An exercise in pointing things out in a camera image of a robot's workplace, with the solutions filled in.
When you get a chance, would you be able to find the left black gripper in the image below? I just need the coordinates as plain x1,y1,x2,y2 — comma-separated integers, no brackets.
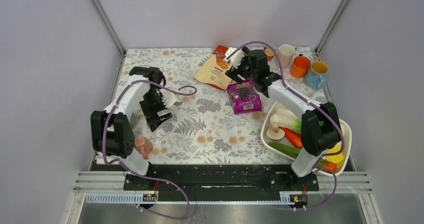
139,88,172,132

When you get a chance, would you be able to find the small orange red cup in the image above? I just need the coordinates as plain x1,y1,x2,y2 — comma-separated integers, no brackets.
263,47,275,61

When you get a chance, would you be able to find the light pink mug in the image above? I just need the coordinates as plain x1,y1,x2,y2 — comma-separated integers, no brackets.
276,44,297,68

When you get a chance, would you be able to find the orange mug black handle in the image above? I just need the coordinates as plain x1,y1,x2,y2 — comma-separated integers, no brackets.
289,54,311,78

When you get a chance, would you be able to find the blue mug yellow inside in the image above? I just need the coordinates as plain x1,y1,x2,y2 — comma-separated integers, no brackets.
303,61,329,90

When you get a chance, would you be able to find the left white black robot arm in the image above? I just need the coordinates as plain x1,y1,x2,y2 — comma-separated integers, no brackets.
90,67,172,190

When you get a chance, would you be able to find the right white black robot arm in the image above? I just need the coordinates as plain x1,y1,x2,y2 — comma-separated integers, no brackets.
224,48,345,190

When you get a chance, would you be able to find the green round mug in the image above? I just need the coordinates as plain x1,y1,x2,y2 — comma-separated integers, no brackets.
129,113,137,128

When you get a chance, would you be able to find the small salmon pink mug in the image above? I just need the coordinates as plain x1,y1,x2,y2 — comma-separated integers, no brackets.
134,137,153,160

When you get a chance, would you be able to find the orange cassava chips bag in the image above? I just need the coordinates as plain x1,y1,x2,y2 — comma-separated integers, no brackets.
194,45,233,90

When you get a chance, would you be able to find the purple snack bag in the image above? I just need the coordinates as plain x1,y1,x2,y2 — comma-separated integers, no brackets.
227,80,263,115

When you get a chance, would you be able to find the floral table cloth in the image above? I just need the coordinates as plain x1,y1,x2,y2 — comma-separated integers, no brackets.
116,48,289,165

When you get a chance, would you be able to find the toy bok choy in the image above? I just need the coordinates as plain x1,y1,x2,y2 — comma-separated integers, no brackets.
269,108,302,134

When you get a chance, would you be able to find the toy mushroom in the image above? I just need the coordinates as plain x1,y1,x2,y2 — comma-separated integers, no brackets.
266,123,286,140

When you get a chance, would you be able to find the toy carrot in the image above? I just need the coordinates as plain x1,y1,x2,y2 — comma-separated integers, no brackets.
280,127,303,149

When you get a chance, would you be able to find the toy cucumber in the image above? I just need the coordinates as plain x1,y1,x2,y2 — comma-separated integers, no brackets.
268,142,301,159

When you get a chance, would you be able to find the toy yellow napa cabbage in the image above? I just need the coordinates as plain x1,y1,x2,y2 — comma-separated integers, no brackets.
325,142,345,166

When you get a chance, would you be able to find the toy small tomato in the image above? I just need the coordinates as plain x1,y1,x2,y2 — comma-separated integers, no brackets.
321,162,338,173

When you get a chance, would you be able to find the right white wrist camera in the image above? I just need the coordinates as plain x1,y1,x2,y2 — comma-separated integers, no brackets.
224,46,245,68

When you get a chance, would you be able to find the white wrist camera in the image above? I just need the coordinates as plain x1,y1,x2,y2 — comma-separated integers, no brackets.
224,46,245,68
162,93,183,108

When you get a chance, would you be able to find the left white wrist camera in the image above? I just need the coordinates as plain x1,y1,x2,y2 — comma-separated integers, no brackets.
162,93,183,108

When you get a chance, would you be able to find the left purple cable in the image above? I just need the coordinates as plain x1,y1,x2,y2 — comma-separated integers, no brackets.
100,79,198,221

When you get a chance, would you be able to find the purple cable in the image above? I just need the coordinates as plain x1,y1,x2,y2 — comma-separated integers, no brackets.
225,41,346,212
100,79,198,221

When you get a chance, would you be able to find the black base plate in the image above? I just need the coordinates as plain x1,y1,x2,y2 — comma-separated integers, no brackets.
123,164,320,202

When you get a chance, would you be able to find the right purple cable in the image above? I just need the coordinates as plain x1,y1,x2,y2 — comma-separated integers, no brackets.
225,41,346,212

